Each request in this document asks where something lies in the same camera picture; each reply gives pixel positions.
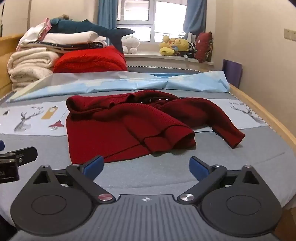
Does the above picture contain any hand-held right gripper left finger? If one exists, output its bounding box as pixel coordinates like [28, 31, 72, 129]
[30, 155, 116, 205]

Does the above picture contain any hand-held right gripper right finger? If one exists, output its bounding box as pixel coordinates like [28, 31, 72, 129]
[177, 156, 263, 205]

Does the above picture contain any dark red knitted sweater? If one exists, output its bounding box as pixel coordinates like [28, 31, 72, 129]
[66, 90, 246, 164]

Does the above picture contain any deer printed bed sheet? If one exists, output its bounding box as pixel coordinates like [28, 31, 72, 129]
[0, 97, 270, 136]

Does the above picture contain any cream folded blanket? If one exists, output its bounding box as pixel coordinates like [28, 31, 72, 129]
[7, 47, 61, 91]

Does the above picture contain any light blue bed sheet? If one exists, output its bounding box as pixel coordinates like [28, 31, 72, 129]
[7, 71, 231, 103]

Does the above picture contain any bright red folded blanket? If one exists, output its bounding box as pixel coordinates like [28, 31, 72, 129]
[53, 45, 128, 74]

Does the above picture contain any white and pink cloth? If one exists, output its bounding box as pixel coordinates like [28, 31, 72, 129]
[16, 18, 53, 50]

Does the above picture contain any black and white plush toy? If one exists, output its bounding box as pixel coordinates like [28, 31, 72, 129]
[183, 42, 197, 58]

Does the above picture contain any dark red cushion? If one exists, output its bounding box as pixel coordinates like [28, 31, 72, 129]
[195, 31, 214, 64]

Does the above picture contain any navy patterned folded cloth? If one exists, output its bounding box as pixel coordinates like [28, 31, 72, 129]
[45, 40, 108, 54]

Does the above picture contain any yellow bear plush toy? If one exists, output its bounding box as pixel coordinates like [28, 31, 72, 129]
[172, 38, 190, 53]

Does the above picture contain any white folded quilt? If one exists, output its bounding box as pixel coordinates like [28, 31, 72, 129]
[44, 31, 108, 45]

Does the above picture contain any dark blue shark plush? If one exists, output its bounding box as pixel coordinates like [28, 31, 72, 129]
[47, 18, 135, 54]

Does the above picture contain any blue curtain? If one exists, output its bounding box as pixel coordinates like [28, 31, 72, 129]
[183, 0, 207, 39]
[97, 0, 117, 29]

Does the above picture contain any window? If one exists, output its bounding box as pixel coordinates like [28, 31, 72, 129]
[114, 0, 189, 43]

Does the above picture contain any wall switch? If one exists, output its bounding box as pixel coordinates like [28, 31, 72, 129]
[284, 28, 296, 42]

